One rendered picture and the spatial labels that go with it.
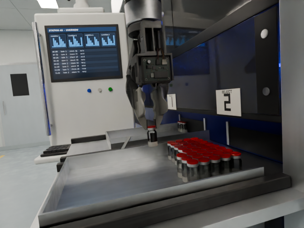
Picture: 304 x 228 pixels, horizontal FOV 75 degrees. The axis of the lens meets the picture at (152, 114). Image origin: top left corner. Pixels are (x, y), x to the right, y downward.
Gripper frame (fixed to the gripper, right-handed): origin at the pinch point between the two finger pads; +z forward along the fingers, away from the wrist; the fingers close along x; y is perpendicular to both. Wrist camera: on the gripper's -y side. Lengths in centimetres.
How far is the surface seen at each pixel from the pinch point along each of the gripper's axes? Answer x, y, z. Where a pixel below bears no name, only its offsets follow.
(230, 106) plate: 17.9, 4.9, -2.3
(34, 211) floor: -79, -173, 99
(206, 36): 18.0, -3.4, -20.0
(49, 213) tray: -18.3, 16.8, 7.4
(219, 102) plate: 17.9, 0.6, -2.9
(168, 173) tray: 2.1, 4.2, 10.7
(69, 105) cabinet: -25, -80, -4
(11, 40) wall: -189, -533, -170
